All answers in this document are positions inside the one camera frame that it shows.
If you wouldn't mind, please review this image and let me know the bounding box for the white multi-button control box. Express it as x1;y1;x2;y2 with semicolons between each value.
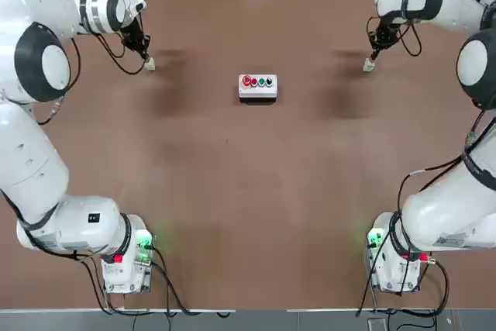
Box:
237;73;279;105

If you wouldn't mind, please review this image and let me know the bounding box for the black left base cable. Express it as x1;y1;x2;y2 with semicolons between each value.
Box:
149;245;201;315

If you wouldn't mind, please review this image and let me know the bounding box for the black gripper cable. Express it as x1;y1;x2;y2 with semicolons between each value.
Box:
95;32;153;76
400;22;423;57

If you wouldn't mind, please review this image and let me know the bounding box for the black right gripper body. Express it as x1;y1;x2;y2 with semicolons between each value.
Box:
370;20;401;49

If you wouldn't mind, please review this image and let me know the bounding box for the black base cable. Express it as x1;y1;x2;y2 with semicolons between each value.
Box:
424;259;452;316
149;245;201;315

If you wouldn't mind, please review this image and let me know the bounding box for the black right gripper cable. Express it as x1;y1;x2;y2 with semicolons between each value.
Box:
400;22;423;57

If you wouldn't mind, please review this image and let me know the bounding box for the right arm metal-connector cable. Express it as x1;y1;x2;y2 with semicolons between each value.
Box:
463;108;496;153

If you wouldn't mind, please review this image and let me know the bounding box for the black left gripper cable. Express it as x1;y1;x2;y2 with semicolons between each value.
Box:
95;32;153;76

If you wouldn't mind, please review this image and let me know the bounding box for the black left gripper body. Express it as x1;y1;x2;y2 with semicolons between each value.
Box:
120;16;150;51

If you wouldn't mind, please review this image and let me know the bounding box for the black right base cable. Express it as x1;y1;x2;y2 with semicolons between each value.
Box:
424;259;452;316

